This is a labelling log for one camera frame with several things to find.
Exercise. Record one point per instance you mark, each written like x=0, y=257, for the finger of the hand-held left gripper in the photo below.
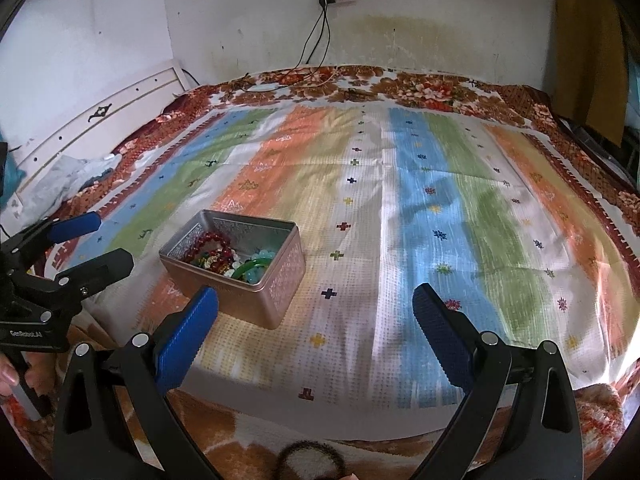
x=105, y=267
x=75, y=226

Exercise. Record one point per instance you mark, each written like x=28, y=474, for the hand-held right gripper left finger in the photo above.
x=187, y=340

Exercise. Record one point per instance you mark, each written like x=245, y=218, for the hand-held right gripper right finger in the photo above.
x=440, y=335

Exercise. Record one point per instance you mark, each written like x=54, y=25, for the green jade bangle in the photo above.
x=252, y=262

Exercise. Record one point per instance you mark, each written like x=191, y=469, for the embossed metal tin box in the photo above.
x=280, y=280

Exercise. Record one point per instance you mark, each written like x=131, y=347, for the person's left hand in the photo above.
x=7, y=377

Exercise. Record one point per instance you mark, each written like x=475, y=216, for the crumpled plastic bag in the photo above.
x=75, y=170

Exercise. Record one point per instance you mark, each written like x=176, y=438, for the teal cloth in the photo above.
x=12, y=170

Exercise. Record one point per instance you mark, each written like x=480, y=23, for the white headboard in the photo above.
x=100, y=110

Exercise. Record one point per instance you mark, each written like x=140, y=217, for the striped printed mat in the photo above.
x=400, y=185

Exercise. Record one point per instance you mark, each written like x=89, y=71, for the floral brown blanket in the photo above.
x=425, y=90

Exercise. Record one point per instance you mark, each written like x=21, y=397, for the hanging brown cloth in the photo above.
x=590, y=50

